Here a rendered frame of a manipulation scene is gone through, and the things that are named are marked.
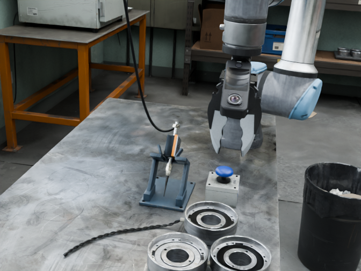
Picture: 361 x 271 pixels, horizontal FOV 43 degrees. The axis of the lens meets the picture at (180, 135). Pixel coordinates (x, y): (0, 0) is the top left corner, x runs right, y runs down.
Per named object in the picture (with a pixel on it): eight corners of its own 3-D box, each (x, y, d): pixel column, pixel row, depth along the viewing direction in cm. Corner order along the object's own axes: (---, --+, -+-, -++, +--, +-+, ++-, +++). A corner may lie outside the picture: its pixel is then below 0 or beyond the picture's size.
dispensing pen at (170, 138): (155, 193, 97) (169, 118, 100) (159, 195, 101) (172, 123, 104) (165, 195, 96) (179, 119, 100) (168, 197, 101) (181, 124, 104)
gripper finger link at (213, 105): (226, 130, 88) (239, 89, 84) (225, 134, 86) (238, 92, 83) (203, 123, 88) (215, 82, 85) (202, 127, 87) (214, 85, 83)
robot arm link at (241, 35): (266, 25, 76) (218, 21, 78) (262, 52, 78) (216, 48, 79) (266, 19, 83) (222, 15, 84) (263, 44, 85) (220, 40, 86)
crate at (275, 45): (305, 50, 442) (309, 27, 434) (306, 58, 408) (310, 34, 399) (252, 45, 452) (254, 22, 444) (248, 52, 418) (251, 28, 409)
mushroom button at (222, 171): (230, 193, 100) (232, 173, 98) (212, 191, 101) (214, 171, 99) (232, 185, 104) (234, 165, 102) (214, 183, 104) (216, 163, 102)
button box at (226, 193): (236, 207, 99) (238, 188, 98) (204, 203, 100) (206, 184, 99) (238, 190, 107) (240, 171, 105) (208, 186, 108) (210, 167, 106)
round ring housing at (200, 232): (237, 221, 94) (239, 204, 93) (234, 252, 85) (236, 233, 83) (188, 214, 96) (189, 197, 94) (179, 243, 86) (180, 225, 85)
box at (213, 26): (247, 53, 415) (252, 11, 401) (194, 49, 419) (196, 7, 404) (245, 44, 452) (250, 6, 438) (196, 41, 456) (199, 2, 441)
